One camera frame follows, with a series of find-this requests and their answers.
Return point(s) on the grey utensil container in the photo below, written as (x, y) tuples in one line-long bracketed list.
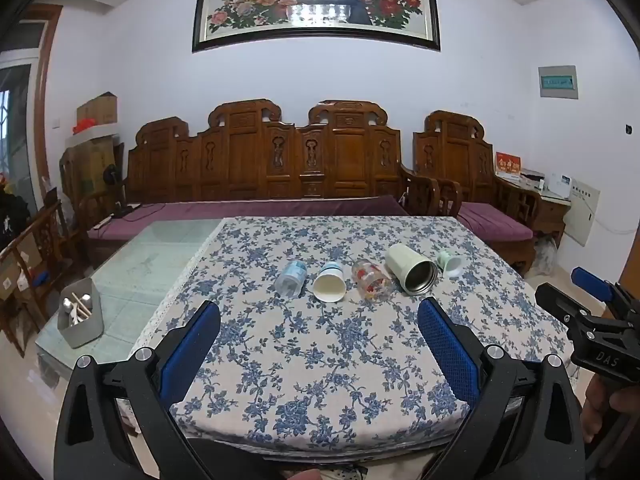
[(82, 332)]

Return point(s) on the white plastic spoon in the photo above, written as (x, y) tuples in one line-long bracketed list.
[(67, 305)]

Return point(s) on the white paper cup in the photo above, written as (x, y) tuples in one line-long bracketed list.
[(330, 285)]

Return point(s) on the wooden chopsticks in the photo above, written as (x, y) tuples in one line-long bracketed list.
[(80, 302)]

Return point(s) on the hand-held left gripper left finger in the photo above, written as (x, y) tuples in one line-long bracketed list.
[(189, 352)]

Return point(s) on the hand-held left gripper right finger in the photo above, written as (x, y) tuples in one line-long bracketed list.
[(448, 355)]

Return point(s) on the clear blue plastic cup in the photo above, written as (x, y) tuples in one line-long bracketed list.
[(291, 278)]

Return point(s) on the short purple seat cushion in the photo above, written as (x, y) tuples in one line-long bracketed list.
[(492, 225)]

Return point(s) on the wooden door frame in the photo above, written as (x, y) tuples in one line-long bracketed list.
[(47, 100)]

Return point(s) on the red flowered glass cup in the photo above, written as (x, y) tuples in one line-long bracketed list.
[(371, 280)]

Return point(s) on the carved wooden armchair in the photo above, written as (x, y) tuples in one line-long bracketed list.
[(455, 155)]

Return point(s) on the red desk calendar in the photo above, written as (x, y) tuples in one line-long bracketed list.
[(507, 165)]

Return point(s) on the small cardboard box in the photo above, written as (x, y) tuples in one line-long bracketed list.
[(97, 107)]

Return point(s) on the framed peacock flower painting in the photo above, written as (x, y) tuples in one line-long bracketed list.
[(315, 5)]

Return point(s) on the blue floral tablecloth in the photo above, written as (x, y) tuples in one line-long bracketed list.
[(320, 355)]

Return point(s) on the large cardboard box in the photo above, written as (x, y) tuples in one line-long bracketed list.
[(90, 170)]

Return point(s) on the white wall distribution panel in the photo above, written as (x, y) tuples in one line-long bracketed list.
[(582, 210)]

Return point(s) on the small pale green cup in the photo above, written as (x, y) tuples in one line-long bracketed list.
[(450, 263)]

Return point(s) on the small black fan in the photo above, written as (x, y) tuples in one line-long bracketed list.
[(111, 176)]

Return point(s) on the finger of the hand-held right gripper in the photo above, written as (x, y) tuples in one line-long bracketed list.
[(591, 281), (556, 300)]

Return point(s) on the carved wooden sofa bench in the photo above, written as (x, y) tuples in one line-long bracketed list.
[(250, 160)]

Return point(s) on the wooden side table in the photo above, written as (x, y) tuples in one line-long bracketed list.
[(547, 212)]

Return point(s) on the person's right hand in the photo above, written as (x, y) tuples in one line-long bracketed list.
[(602, 402)]

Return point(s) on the white desk device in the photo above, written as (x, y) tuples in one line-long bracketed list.
[(559, 184)]

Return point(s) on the green wall electrical box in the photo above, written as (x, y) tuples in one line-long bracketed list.
[(557, 82)]

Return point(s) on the clear plastic bag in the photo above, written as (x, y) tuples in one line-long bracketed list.
[(545, 257)]

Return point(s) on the dark cloth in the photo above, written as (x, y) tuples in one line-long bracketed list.
[(12, 220)]

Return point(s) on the long purple seat cushion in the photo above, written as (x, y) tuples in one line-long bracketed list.
[(210, 212)]

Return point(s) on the cream steel tumbler cup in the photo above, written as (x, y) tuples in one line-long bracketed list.
[(407, 265)]

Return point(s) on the wooden side chair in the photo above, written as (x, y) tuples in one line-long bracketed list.
[(37, 255)]

